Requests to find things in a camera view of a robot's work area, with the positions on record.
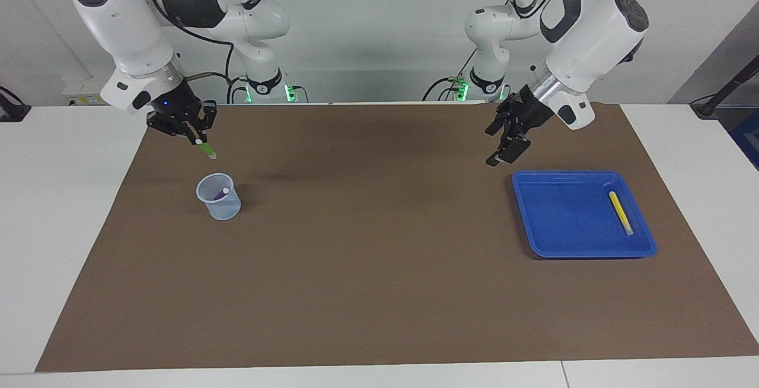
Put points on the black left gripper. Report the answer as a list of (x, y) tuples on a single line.
[(525, 115)]

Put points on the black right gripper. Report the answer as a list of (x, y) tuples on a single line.
[(181, 112)]

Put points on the green pen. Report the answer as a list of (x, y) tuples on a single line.
[(207, 150)]

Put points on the purple pen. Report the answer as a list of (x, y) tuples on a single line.
[(221, 194)]

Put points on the yellow pen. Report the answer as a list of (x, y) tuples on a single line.
[(621, 213)]

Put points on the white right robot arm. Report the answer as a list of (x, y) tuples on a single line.
[(124, 20)]

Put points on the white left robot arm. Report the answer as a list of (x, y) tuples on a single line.
[(593, 38)]

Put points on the blue plastic tray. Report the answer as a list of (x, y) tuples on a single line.
[(563, 222)]

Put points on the translucent plastic cup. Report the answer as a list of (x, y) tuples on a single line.
[(225, 210)]

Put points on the white power strip box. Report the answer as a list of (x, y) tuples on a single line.
[(89, 88)]

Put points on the brown table mat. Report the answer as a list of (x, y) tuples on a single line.
[(379, 257)]

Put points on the black clamp device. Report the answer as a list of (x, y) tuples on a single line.
[(12, 109)]

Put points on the black stand pole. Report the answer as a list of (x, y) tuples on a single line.
[(729, 88)]

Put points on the blue crate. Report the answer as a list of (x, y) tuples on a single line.
[(748, 139)]

